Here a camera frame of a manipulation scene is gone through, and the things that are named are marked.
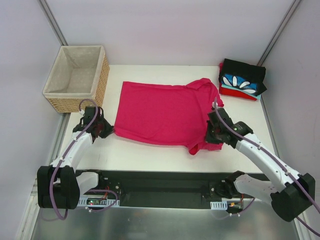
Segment white cable duct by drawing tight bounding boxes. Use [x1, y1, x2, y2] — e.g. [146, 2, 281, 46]
[77, 197, 120, 208]
[210, 201, 228, 211]

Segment woven wicker basket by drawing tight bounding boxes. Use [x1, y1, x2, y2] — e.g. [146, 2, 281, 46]
[42, 45, 110, 113]

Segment right aluminium corner post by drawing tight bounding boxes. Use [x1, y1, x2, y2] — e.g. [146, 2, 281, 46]
[257, 0, 303, 67]

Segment right white cable duct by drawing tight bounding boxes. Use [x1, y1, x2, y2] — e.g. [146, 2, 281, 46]
[210, 201, 228, 211]

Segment aluminium corner post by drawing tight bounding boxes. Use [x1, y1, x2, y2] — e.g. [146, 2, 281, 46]
[37, 0, 68, 46]
[257, 0, 303, 67]

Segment magenta pink t-shirt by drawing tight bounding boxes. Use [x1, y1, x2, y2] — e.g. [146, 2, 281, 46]
[114, 78, 224, 155]

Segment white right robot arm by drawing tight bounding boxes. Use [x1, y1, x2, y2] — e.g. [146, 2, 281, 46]
[205, 107, 319, 222]

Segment black folded printed t-shirt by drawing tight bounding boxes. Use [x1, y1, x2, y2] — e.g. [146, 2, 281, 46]
[218, 58, 267, 95]

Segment red folded t-shirt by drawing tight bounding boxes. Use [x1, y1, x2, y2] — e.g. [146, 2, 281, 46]
[219, 84, 257, 101]

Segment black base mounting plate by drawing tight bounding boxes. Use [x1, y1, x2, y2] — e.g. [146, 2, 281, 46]
[77, 167, 253, 209]

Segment light teal folded t-shirt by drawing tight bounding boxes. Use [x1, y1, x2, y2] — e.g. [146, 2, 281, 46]
[222, 84, 261, 99]

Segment left aluminium corner post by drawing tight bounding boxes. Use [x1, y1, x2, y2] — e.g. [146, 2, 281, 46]
[37, 0, 68, 46]

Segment left white cable duct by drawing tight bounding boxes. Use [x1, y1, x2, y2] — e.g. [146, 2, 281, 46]
[77, 197, 120, 208]

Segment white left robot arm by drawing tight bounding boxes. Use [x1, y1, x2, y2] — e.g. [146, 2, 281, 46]
[37, 106, 114, 210]

